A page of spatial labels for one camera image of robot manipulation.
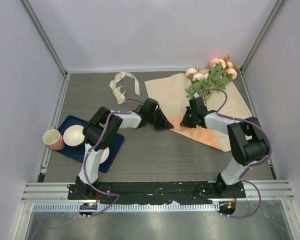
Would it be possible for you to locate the white bowl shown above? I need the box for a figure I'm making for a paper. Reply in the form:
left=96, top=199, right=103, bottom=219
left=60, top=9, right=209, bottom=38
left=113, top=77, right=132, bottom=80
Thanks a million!
left=100, top=147, right=110, bottom=164

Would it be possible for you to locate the pink cup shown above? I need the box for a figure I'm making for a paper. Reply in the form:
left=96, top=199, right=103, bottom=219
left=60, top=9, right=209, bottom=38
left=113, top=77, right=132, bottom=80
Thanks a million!
left=42, top=126, right=65, bottom=151

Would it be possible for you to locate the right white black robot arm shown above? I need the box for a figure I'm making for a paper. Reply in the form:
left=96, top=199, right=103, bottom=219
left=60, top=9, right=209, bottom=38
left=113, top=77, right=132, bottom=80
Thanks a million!
left=180, top=97, right=271, bottom=198

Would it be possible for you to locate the slotted white cable duct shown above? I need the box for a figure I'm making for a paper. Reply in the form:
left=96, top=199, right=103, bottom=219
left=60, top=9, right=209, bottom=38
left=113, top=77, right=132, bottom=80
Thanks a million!
left=32, top=201, right=220, bottom=213

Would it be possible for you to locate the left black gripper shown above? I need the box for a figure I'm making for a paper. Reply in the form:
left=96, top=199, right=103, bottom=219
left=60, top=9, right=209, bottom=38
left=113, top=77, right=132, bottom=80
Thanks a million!
left=147, top=108, right=173, bottom=131

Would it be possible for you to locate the kraft wrapping paper sheet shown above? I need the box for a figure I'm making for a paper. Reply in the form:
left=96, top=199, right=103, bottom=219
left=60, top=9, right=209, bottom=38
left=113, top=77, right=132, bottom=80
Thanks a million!
left=145, top=73, right=252, bottom=152

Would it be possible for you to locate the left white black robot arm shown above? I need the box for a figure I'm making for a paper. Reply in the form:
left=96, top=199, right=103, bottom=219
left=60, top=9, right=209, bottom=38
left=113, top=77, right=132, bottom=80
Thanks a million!
left=68, top=98, right=174, bottom=200

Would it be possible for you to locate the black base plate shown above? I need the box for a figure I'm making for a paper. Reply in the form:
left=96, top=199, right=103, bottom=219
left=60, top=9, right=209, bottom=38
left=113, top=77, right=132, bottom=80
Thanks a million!
left=67, top=180, right=246, bottom=205

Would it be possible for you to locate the dark blue tray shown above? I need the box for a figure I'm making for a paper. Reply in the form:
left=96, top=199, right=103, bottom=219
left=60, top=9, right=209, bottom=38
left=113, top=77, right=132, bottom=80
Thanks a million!
left=57, top=115, right=125, bottom=174

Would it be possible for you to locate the cream ribbon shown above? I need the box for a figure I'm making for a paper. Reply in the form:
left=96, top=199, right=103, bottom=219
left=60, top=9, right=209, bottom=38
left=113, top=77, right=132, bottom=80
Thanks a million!
left=109, top=71, right=140, bottom=105

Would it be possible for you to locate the brown rimmed cream bowl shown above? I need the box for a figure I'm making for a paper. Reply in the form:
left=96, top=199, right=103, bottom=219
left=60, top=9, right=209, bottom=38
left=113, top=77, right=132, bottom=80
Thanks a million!
left=63, top=124, right=85, bottom=147

